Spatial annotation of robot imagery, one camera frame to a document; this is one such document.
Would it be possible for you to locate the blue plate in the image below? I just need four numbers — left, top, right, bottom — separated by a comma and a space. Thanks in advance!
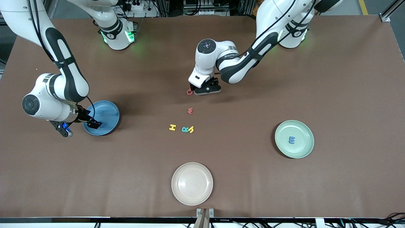
82, 100, 120, 136

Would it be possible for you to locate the beige plate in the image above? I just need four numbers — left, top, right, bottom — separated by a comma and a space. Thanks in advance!
171, 162, 214, 206

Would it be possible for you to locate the green plate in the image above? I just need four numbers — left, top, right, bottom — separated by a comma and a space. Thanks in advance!
275, 120, 315, 159

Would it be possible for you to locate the black equipment rack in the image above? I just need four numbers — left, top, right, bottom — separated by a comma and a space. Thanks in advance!
182, 0, 250, 17

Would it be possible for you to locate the black table edge strip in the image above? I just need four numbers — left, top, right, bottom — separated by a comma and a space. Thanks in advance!
0, 217, 405, 224

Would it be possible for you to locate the brown table cover sheet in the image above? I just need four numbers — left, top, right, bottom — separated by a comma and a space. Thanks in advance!
0, 15, 405, 219

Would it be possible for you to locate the white power strip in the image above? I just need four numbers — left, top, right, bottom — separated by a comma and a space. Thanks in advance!
122, 0, 159, 18

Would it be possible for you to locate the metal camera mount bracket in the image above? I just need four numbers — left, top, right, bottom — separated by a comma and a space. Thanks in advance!
196, 208, 214, 228

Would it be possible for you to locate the aluminium frame profile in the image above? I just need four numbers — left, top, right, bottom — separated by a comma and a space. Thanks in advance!
380, 0, 405, 22

